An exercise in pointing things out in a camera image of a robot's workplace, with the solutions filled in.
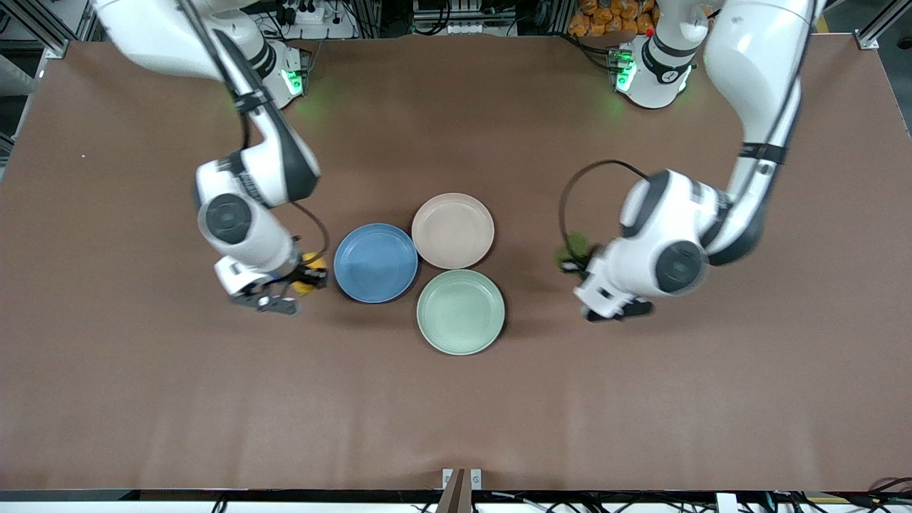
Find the aluminium frame post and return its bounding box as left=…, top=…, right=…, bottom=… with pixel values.
left=857, top=0, right=912, bottom=51
left=0, top=0, right=100, bottom=59

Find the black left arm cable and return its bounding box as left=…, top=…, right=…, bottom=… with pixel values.
left=559, top=160, right=651, bottom=266

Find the beige plate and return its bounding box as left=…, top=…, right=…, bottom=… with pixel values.
left=411, top=192, right=496, bottom=271

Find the brown table mat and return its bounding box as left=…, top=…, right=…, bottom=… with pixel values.
left=0, top=36, right=912, bottom=492

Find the metal bracket on table edge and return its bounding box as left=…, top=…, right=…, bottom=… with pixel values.
left=436, top=467, right=484, bottom=513

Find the white power strip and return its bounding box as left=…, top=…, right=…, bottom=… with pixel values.
left=274, top=0, right=357, bottom=41

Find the green lettuce leaf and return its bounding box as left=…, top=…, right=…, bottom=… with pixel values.
left=555, top=232, right=593, bottom=266

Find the bag of orange items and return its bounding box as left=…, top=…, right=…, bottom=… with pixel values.
left=568, top=0, right=660, bottom=38

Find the yellow lemon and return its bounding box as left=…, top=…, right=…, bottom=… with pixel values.
left=292, top=252, right=329, bottom=297

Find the blue plate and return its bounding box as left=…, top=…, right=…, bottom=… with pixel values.
left=333, top=223, right=420, bottom=304

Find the light green plate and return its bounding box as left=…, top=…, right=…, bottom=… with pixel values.
left=416, top=269, right=506, bottom=356

